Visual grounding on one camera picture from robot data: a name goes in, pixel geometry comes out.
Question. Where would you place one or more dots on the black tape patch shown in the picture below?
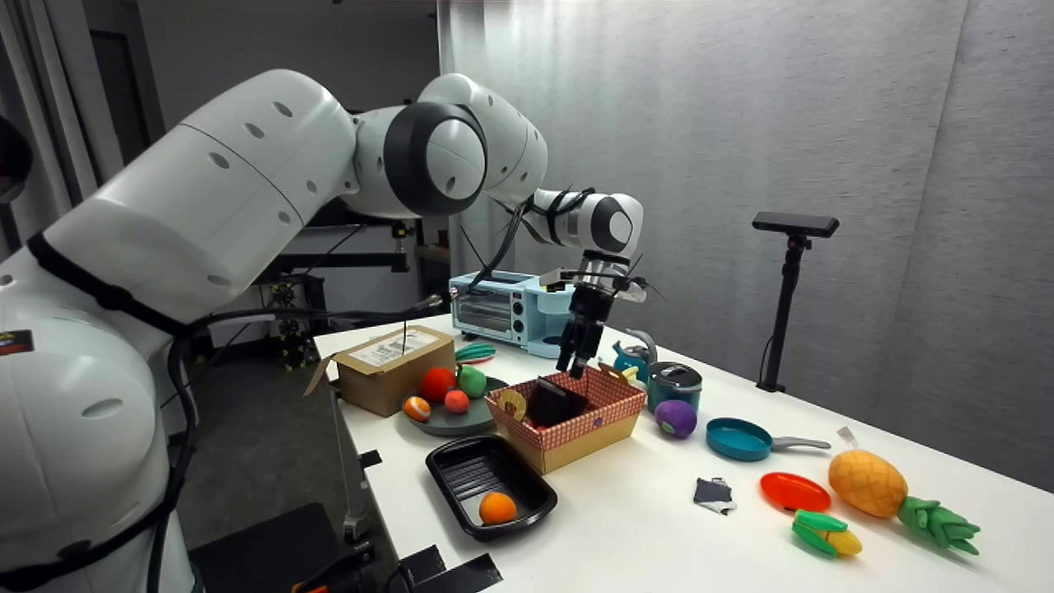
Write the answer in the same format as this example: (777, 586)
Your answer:
(467, 576)
(422, 565)

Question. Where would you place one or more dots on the plush corn cob toy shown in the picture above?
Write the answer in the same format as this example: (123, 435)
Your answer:
(819, 536)

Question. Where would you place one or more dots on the red round toy plate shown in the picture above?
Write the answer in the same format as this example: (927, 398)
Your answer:
(795, 491)

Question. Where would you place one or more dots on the blue container box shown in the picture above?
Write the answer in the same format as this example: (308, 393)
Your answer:
(550, 319)

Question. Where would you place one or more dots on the teal toy kettle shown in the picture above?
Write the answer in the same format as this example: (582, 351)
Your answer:
(638, 354)

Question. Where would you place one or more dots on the small red toy tomato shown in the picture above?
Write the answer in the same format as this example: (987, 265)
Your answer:
(454, 403)

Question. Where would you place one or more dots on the yellow toy banana peel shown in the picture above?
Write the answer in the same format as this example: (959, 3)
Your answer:
(631, 377)

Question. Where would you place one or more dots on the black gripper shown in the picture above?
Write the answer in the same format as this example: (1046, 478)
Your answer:
(590, 305)

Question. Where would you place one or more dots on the red toy apple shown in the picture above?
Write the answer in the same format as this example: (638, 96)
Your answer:
(436, 384)

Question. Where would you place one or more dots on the orange plush ball toy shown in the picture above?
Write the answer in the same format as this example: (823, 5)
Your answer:
(499, 509)

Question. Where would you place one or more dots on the black stereo camera bar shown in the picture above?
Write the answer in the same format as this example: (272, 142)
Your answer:
(795, 224)

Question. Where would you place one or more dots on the brown cardboard box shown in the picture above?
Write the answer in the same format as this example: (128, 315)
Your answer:
(384, 374)

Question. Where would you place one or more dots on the teal toy frying pan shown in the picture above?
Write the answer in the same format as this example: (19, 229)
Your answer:
(737, 439)

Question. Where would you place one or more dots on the black tripod pole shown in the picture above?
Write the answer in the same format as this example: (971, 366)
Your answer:
(780, 319)

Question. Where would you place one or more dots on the plush pineapple toy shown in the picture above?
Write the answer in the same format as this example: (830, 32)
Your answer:
(868, 483)

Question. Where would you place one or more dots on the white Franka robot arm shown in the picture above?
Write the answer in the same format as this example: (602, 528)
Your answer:
(217, 185)

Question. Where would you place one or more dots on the black plastic food tray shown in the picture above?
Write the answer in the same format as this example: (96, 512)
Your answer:
(466, 472)

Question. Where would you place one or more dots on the green toy fruit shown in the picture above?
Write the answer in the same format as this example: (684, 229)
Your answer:
(471, 384)

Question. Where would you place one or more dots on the orange checkered paper box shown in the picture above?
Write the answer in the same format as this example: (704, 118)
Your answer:
(576, 439)

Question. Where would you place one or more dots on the light blue toy oven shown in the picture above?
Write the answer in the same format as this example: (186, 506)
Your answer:
(495, 311)

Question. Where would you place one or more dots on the purple plush eggplant toy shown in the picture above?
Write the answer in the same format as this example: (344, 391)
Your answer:
(677, 419)

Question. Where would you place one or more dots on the orange toy peach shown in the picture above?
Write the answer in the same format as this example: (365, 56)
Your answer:
(416, 410)

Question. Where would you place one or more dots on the small black metal clip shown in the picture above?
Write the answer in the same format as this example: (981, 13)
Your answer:
(712, 491)

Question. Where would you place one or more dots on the small teal toy bowl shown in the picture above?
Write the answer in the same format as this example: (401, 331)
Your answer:
(475, 354)

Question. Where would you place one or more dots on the teal pot with black lid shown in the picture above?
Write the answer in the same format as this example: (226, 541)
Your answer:
(677, 384)

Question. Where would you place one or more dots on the black metal mounting rail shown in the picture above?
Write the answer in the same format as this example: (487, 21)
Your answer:
(339, 261)

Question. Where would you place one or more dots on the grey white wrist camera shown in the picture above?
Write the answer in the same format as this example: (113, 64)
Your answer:
(627, 293)

